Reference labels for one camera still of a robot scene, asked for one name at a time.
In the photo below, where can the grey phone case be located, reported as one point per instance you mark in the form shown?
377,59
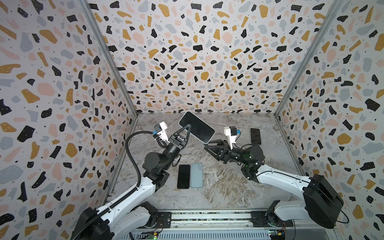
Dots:
197,175

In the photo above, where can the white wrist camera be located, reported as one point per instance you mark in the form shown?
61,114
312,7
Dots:
232,134
160,132

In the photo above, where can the black phone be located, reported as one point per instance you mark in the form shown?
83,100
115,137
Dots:
200,129
255,136

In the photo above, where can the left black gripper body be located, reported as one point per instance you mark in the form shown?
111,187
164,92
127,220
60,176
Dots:
175,146

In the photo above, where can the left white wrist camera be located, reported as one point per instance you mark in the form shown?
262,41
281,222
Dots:
160,132

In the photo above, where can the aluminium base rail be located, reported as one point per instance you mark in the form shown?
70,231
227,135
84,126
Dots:
231,224

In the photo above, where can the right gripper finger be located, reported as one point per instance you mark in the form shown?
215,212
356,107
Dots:
215,152
219,144

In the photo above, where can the purple phone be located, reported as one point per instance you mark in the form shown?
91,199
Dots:
184,175

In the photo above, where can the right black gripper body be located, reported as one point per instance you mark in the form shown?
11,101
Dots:
226,153

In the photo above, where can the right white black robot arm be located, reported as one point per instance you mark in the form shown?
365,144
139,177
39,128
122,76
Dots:
316,200

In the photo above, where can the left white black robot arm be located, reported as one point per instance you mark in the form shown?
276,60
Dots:
128,211

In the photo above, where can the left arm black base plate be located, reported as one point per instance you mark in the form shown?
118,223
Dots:
160,220

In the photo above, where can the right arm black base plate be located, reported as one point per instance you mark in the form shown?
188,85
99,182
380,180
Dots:
266,219

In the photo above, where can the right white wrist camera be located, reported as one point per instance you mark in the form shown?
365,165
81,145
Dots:
232,134

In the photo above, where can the green circuit board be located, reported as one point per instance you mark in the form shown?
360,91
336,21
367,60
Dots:
151,236

